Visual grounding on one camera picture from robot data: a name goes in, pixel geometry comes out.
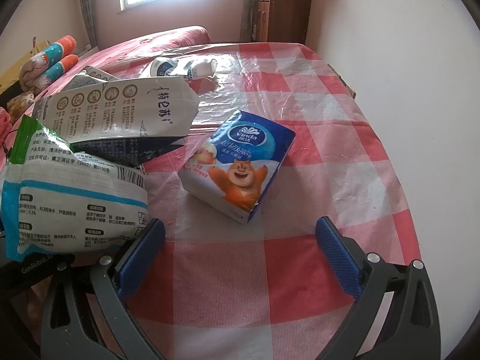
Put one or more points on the white blue pouch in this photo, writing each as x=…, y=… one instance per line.
x=176, y=69

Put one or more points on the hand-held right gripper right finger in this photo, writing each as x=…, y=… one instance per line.
x=337, y=255

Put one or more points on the grey patterned curtain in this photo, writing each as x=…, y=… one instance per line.
x=248, y=7

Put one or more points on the bed with pink sheet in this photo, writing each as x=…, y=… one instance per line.
x=150, y=45

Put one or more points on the rolled cartoon print quilt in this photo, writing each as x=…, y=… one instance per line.
x=52, y=60

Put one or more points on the pink pillow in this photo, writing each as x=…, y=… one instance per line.
x=3, y=120

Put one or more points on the brown patterned pillow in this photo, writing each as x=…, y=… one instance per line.
x=20, y=103

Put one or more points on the white green wet wipes packet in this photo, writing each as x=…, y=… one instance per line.
x=75, y=195

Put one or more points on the red white checked plastic tablecloth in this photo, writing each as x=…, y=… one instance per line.
x=300, y=270

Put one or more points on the brown wooden cabinet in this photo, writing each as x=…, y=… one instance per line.
x=285, y=11

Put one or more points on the grey plaid curtain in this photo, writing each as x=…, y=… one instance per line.
x=87, y=7

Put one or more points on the blue cartoon tissue pack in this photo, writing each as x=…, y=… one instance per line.
x=240, y=157

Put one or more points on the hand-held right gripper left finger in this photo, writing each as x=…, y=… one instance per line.
x=140, y=258

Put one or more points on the yellow headboard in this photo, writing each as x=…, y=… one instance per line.
x=15, y=67

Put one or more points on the white milk carton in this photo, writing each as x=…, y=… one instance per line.
x=112, y=108

